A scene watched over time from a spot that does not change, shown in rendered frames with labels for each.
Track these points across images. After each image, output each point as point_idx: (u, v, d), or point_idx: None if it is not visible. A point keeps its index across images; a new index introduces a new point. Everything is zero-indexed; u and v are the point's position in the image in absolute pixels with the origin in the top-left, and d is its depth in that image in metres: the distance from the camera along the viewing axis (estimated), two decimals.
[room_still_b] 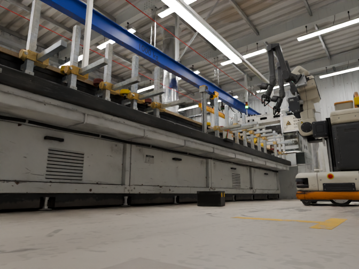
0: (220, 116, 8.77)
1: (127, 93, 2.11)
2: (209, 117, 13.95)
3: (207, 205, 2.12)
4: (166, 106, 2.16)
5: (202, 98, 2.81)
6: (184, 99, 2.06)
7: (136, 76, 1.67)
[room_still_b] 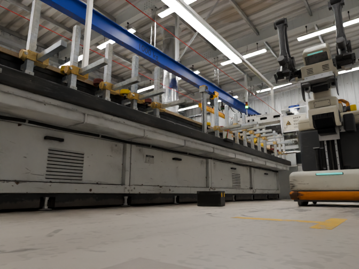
0: (220, 116, 8.77)
1: (127, 93, 2.11)
2: (209, 117, 13.95)
3: (207, 205, 2.12)
4: (166, 106, 2.16)
5: (202, 98, 2.81)
6: (184, 99, 2.06)
7: (136, 76, 1.67)
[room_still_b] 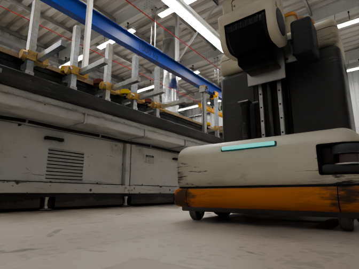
0: (220, 116, 8.77)
1: (127, 93, 2.11)
2: (209, 117, 13.95)
3: None
4: (166, 106, 2.16)
5: (202, 98, 2.81)
6: (184, 99, 2.06)
7: (136, 76, 1.67)
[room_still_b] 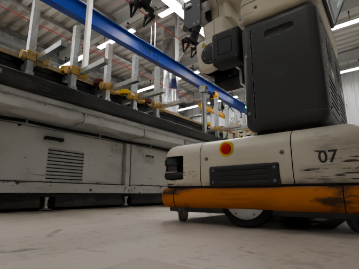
0: (220, 116, 8.77)
1: (127, 93, 2.11)
2: (209, 117, 13.95)
3: None
4: (166, 106, 2.16)
5: (202, 98, 2.81)
6: (184, 99, 2.06)
7: (136, 76, 1.67)
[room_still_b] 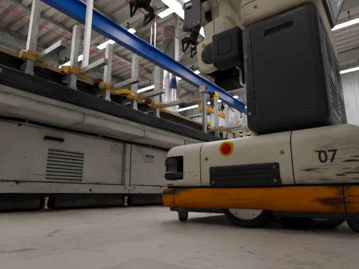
0: (220, 116, 8.77)
1: (127, 93, 2.11)
2: (209, 117, 13.95)
3: None
4: (166, 106, 2.16)
5: (202, 98, 2.81)
6: (184, 99, 2.06)
7: (136, 76, 1.67)
